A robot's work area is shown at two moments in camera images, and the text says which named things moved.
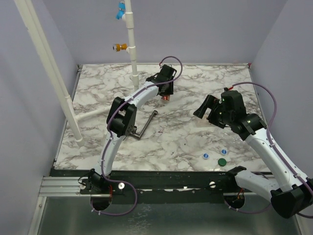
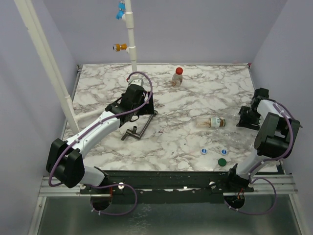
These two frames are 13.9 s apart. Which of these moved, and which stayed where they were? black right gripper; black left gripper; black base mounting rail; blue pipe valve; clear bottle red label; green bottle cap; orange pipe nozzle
Moved: black right gripper; clear bottle red label; black left gripper
Stayed: orange pipe nozzle; blue pipe valve; black base mounting rail; green bottle cap
